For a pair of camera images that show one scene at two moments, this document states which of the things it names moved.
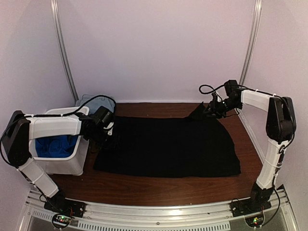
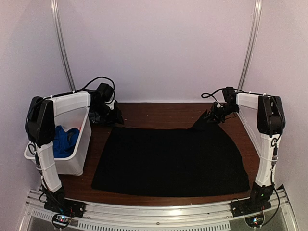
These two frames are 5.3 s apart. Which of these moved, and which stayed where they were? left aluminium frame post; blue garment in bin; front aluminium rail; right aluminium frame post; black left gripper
Moved: black left gripper
Stayed: front aluminium rail; left aluminium frame post; blue garment in bin; right aluminium frame post
